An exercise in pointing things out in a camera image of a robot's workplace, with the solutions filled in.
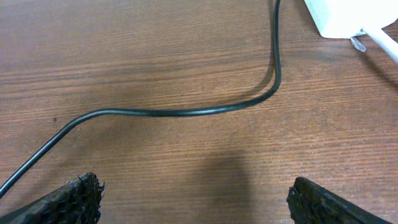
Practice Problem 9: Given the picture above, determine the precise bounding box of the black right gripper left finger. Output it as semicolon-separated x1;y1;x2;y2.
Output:
1;173;104;224

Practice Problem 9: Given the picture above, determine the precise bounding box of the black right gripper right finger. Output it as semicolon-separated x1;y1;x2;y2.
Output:
286;177;389;224

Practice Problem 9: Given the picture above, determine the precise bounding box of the black charger cable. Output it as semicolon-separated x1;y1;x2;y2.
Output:
0;0;282;198

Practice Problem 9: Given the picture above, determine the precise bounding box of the white power strip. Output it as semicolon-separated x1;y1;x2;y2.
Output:
304;0;397;39

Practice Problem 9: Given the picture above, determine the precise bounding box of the white power strip cord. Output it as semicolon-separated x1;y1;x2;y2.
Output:
362;26;398;65

